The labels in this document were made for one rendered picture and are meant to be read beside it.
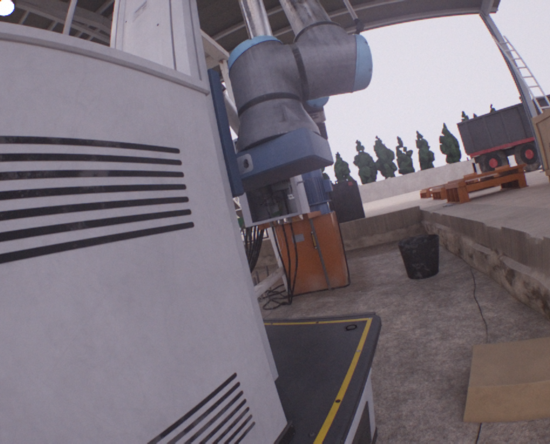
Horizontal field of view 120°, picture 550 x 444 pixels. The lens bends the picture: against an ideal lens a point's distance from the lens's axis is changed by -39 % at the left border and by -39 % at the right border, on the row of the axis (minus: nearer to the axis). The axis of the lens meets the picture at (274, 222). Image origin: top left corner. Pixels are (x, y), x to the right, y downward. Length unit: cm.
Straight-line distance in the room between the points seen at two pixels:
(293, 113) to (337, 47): 20
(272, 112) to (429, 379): 94
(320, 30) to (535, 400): 104
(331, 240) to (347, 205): 197
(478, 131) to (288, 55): 894
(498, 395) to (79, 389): 78
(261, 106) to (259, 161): 12
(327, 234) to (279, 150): 166
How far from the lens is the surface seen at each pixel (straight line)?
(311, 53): 61
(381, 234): 385
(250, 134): 52
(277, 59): 60
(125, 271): 21
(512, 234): 148
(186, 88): 33
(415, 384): 99
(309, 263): 217
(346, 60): 62
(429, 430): 84
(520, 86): 746
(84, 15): 565
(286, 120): 54
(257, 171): 52
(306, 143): 48
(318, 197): 233
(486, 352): 88
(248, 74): 60
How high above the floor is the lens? 64
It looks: level
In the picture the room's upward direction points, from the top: 13 degrees counter-clockwise
